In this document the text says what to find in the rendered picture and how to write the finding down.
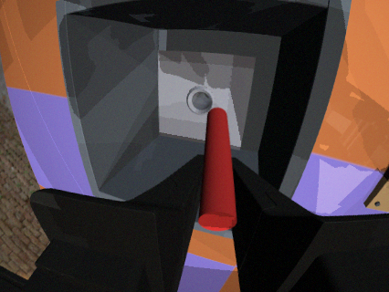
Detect red peg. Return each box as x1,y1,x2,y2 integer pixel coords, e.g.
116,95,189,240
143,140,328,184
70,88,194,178
199,107,237,231

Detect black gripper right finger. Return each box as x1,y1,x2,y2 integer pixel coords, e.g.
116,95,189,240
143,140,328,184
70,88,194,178
231,157,389,292

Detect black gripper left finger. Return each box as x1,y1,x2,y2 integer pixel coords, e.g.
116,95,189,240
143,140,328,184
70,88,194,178
30,154,205,292

